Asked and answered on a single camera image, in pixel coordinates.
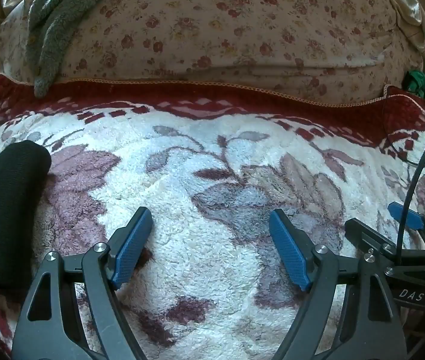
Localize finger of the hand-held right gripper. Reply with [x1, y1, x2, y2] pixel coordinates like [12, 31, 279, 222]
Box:
[387, 201, 425, 241]
[344, 217, 398, 261]

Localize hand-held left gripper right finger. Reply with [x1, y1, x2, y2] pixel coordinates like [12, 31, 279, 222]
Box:
[268, 208, 408, 360]

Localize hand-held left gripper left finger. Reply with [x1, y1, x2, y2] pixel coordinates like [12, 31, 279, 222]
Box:
[12, 206, 155, 360]

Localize black pants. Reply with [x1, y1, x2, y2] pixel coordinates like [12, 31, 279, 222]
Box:
[0, 140, 52, 296]

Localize white floral fleece blanket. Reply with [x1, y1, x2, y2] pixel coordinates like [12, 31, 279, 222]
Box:
[0, 74, 425, 360]

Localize green plastic object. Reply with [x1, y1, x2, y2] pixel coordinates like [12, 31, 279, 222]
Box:
[402, 69, 425, 100]

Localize beige crumpled cloth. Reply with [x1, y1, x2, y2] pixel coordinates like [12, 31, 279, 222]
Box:
[379, 0, 425, 58]

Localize floral pillow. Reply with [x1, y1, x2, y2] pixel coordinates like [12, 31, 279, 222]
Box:
[0, 0, 425, 106]

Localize grey-green fuzzy towel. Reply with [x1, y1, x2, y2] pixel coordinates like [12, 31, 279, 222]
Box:
[26, 0, 102, 97]

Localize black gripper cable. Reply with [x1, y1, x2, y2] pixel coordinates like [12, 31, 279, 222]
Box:
[396, 124, 425, 269]

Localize thin black wire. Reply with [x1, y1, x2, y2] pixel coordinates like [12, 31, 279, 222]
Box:
[382, 84, 425, 166]

